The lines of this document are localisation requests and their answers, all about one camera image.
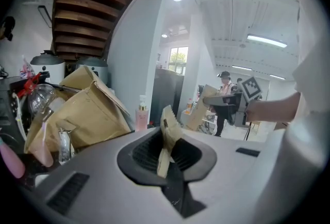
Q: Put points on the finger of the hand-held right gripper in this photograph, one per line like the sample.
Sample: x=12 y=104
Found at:
x=221 y=100

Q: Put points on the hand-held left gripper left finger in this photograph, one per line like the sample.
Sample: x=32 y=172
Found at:
x=103 y=192

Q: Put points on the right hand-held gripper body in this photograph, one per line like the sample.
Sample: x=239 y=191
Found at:
x=251 y=88

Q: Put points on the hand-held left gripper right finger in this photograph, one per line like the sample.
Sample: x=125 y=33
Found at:
x=227 y=179

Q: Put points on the person's right forearm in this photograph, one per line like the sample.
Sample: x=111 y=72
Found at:
x=273 y=110

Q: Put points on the long ceiling light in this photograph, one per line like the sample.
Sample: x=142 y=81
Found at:
x=265 y=40
x=241 y=67

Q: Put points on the orange juice bottle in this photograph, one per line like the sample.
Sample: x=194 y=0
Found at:
x=189 y=106

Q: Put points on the black tall cabinet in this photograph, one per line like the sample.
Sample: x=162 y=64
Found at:
x=165 y=94

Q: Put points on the person's white shirt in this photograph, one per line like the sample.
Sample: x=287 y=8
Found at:
x=309 y=88

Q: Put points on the window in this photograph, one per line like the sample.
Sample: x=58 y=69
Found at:
x=178 y=59

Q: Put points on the chrome faucet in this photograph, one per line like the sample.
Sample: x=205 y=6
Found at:
x=64 y=145

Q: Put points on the pink tumbler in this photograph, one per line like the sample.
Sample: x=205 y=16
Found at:
x=42 y=153

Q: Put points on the black marble vanity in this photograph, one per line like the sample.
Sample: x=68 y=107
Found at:
x=31 y=174

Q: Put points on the cardboard box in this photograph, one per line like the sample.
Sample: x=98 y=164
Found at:
x=90 y=114

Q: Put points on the pink pump bottle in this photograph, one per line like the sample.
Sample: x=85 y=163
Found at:
x=141 y=119

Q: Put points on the clear plastic bottle red cap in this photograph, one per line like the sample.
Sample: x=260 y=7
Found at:
x=41 y=99

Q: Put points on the white appliance with grey lid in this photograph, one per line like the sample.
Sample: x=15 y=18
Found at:
x=100 y=70

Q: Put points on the white appliance with black lid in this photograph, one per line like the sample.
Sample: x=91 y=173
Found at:
x=54 y=70

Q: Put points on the colourful snack packet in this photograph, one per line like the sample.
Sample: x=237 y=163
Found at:
x=27 y=69

